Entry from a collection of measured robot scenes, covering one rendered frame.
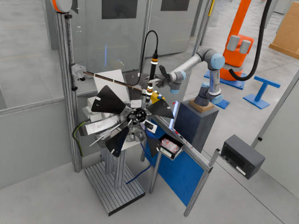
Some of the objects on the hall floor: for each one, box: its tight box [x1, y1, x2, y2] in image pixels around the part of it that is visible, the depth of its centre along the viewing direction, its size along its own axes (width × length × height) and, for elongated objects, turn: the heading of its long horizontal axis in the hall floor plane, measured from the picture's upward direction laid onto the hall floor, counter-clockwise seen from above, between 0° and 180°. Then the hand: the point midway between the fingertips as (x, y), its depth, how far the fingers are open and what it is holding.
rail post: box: [183, 171, 210, 217], centre depth 207 cm, size 4×4×78 cm
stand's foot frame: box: [85, 156, 145, 217], centre depth 246 cm, size 62×46×8 cm
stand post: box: [114, 148, 127, 190], centre depth 215 cm, size 4×9×91 cm, turn 115°
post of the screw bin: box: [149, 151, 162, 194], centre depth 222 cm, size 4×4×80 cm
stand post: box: [105, 135, 114, 175], centre depth 222 cm, size 4×9×115 cm, turn 115°
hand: (148, 79), depth 152 cm, fingers closed on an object, 4 cm apart
